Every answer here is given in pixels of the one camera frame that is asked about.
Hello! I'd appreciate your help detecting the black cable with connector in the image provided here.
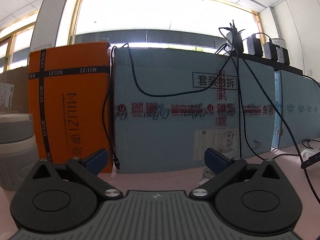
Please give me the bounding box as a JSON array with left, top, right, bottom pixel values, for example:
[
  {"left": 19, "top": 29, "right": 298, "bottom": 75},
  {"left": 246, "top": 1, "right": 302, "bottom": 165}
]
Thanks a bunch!
[{"left": 103, "top": 26, "right": 242, "bottom": 170}]

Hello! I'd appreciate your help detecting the grey and white container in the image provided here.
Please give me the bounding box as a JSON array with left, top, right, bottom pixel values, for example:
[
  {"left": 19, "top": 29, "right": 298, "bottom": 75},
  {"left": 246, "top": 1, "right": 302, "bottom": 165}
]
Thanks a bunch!
[{"left": 0, "top": 114, "right": 38, "bottom": 192}]

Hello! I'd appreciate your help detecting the large light blue cardboard box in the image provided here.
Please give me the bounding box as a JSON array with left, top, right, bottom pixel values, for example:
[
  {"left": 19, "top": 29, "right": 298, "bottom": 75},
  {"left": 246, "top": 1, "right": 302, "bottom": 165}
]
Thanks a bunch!
[{"left": 111, "top": 46, "right": 277, "bottom": 174}]

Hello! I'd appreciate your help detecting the white power plug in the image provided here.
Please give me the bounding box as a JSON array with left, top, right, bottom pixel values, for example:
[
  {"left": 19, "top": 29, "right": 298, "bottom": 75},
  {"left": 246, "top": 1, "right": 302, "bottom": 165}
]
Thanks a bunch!
[{"left": 201, "top": 167, "right": 214, "bottom": 184}]

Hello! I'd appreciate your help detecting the brown cardboard box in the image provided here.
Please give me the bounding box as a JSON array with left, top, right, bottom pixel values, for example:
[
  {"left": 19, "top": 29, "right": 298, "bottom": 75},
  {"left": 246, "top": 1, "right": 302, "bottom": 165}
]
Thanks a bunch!
[{"left": 0, "top": 66, "right": 30, "bottom": 115}]

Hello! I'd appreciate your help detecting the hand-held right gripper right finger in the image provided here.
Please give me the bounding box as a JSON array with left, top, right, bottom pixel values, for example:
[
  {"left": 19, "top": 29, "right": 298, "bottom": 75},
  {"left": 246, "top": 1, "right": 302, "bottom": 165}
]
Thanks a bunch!
[{"left": 189, "top": 148, "right": 288, "bottom": 202}]

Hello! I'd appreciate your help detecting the orange cardboard box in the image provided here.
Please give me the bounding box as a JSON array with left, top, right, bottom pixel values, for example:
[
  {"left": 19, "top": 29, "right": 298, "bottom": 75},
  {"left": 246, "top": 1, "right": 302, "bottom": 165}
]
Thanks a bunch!
[{"left": 28, "top": 42, "right": 115, "bottom": 173}]

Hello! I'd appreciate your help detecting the white jar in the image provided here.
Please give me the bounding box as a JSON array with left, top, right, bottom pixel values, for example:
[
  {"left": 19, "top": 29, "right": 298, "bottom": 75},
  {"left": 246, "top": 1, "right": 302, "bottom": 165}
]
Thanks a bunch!
[{"left": 271, "top": 38, "right": 287, "bottom": 49}]

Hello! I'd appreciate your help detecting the gold framed glass door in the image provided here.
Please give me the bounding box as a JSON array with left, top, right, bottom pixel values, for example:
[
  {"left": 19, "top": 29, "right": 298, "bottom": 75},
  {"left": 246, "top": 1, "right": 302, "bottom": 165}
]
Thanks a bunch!
[{"left": 0, "top": 22, "right": 36, "bottom": 73}]

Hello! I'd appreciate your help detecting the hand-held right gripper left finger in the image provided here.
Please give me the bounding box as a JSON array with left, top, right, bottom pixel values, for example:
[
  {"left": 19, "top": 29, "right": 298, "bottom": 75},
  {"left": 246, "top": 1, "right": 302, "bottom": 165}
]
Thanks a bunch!
[{"left": 24, "top": 148, "right": 123, "bottom": 202}]

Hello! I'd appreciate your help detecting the grey power adapter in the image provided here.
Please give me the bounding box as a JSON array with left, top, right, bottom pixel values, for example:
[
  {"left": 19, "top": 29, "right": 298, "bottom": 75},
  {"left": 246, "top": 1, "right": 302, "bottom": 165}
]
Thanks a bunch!
[
  {"left": 246, "top": 36, "right": 263, "bottom": 57},
  {"left": 262, "top": 42, "right": 278, "bottom": 62},
  {"left": 276, "top": 47, "right": 290, "bottom": 66}
]

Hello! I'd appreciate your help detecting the small light blue cardboard box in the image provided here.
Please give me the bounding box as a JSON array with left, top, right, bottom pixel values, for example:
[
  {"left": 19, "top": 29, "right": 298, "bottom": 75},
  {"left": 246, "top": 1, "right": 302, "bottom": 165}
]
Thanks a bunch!
[{"left": 274, "top": 70, "right": 320, "bottom": 149}]

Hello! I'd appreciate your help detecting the black device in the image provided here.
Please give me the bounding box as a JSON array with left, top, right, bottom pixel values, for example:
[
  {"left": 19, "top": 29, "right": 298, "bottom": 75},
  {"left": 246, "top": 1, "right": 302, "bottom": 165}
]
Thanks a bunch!
[{"left": 301, "top": 151, "right": 320, "bottom": 170}]

